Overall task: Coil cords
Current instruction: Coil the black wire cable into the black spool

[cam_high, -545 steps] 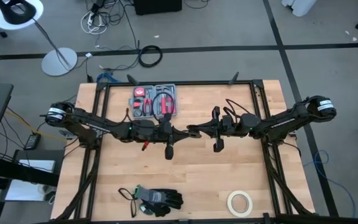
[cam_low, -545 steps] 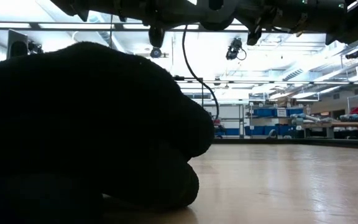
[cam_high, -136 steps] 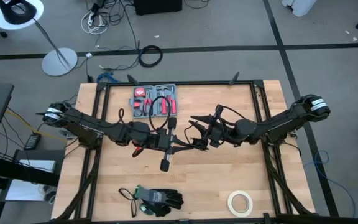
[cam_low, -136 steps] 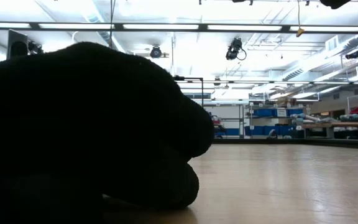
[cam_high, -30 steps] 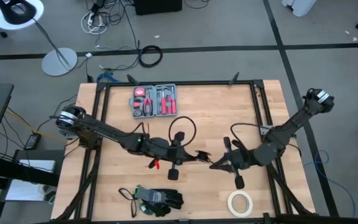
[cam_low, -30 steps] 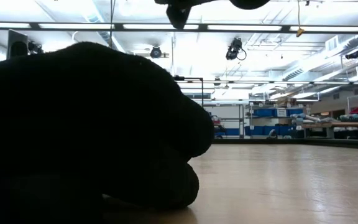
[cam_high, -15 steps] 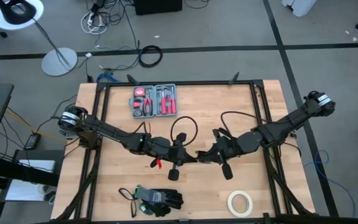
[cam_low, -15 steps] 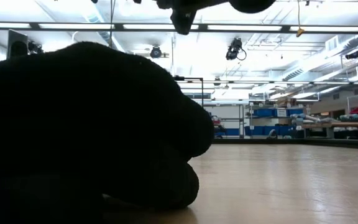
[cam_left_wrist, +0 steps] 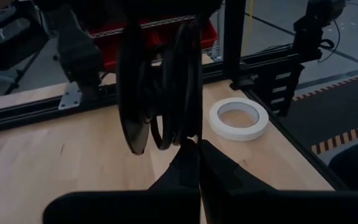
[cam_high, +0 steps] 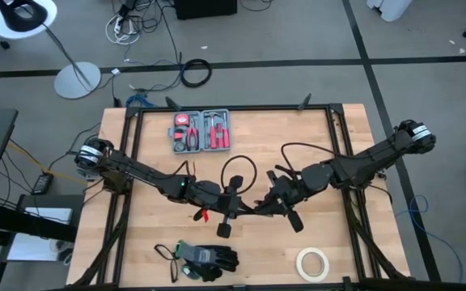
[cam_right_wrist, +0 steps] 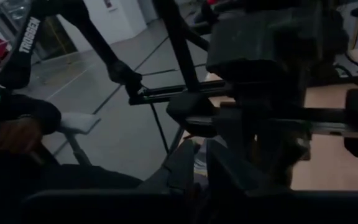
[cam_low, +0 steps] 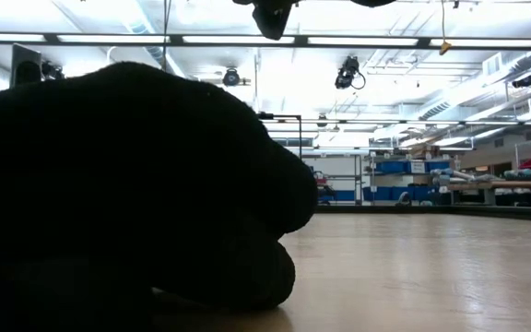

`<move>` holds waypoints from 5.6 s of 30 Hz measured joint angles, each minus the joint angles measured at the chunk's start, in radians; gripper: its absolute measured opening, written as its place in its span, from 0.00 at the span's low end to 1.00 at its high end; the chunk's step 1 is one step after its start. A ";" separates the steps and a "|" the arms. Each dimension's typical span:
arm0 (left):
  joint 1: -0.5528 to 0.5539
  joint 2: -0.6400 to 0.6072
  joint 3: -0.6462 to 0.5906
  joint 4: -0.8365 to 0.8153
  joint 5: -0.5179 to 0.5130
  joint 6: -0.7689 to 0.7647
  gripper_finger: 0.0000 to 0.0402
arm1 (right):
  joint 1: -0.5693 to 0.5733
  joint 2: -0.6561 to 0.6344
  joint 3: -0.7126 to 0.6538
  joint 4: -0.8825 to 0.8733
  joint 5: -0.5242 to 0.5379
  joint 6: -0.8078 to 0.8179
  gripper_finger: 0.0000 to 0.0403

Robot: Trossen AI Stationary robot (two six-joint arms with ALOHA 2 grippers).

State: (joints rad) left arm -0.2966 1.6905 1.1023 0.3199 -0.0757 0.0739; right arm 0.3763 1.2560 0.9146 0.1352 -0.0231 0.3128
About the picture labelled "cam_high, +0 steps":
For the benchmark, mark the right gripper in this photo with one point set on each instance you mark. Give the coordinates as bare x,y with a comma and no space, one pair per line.
285,194

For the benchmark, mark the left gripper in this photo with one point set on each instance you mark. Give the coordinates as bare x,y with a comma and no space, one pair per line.
229,204

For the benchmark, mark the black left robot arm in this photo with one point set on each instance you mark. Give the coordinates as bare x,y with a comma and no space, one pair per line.
144,174

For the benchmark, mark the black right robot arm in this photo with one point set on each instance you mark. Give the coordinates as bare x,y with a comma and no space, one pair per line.
358,165

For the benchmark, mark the black fabric bundle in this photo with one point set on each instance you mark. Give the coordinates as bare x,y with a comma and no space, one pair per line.
204,255

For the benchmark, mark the white masking tape roll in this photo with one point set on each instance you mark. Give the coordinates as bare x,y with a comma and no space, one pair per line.
298,264

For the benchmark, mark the black glove with green cuff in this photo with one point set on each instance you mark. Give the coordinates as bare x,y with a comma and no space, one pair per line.
210,275

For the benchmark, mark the small hammer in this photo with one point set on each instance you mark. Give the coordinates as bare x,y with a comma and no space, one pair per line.
213,137

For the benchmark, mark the grey tool kit case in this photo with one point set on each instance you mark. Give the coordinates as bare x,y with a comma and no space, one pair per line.
201,137

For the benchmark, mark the red tape measure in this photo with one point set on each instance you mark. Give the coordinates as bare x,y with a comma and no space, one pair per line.
181,119

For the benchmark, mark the white flat device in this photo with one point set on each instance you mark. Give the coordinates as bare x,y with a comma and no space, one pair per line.
49,216

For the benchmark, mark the black box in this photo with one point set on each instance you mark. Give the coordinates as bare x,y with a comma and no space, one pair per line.
204,8

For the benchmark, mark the black power adapter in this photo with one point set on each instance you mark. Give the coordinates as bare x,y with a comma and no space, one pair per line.
42,184

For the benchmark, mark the floor lamp with round base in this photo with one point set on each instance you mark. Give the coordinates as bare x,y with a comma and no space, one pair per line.
77,81

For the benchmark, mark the white power strip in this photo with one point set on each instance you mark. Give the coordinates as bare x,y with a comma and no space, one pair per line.
116,29

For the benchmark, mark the white plastic object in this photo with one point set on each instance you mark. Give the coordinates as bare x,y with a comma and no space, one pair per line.
391,8

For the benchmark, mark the black aluminium table frame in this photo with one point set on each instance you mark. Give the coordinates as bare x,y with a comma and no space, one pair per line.
257,108

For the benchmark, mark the black angled frame brace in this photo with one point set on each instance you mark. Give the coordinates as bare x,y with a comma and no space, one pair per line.
305,103
173,104

